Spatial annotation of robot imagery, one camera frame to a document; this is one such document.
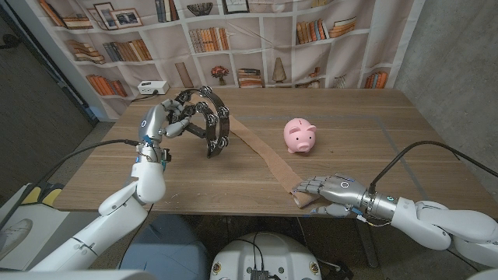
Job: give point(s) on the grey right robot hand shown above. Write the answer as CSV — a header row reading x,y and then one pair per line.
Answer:
x,y
338,190

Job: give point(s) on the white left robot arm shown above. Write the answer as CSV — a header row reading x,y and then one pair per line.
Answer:
x,y
116,218

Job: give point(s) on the black half-moon tambourine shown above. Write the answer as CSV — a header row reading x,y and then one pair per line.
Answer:
x,y
218,128

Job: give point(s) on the printed bookshelf backdrop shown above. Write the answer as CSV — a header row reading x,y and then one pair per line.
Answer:
x,y
280,39

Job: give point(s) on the tan adhesive wrap roll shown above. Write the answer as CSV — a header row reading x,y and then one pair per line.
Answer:
x,y
272,159

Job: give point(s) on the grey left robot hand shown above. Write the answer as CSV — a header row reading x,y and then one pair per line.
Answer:
x,y
153,120

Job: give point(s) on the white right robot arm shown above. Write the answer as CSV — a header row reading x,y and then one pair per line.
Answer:
x,y
435,225

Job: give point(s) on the yellow black foot pedal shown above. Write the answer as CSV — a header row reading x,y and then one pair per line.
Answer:
x,y
35,196

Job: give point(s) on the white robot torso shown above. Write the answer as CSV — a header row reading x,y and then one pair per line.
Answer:
x,y
268,253

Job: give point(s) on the white power strip box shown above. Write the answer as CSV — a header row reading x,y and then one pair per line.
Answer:
x,y
152,87

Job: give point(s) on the grey metal table leg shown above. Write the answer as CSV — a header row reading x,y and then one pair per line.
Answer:
x,y
365,245

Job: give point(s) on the pink plastic piggy bank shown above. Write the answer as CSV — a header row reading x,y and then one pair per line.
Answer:
x,y
299,136

